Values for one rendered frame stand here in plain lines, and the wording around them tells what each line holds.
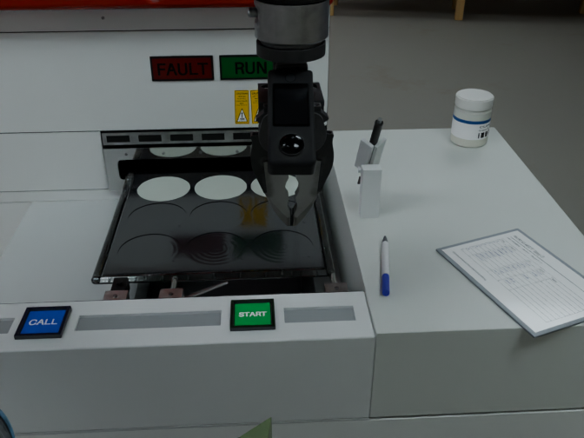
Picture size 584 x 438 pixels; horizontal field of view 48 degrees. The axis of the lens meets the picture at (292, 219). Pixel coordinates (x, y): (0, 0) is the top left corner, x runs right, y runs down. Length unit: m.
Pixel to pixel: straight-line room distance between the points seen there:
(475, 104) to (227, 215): 0.50
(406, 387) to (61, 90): 0.86
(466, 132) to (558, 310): 0.50
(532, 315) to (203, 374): 0.42
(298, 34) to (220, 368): 0.42
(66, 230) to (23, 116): 0.24
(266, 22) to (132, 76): 0.69
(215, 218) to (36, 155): 0.43
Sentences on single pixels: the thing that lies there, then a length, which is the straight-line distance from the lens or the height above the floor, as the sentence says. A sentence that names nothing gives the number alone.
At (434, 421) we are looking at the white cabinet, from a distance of 0.95.
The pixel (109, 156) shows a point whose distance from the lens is 1.38.
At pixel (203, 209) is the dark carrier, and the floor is 0.90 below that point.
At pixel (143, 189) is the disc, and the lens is 1.30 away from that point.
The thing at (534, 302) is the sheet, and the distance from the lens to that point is 0.91.
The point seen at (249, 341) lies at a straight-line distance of 0.81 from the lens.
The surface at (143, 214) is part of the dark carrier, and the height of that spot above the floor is 0.90.
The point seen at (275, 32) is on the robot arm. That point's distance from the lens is 0.66.
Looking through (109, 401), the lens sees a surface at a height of 0.87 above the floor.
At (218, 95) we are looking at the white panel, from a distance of 1.32.
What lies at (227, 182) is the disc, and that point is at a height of 0.90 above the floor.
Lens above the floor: 1.49
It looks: 31 degrees down
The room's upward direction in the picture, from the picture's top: straight up
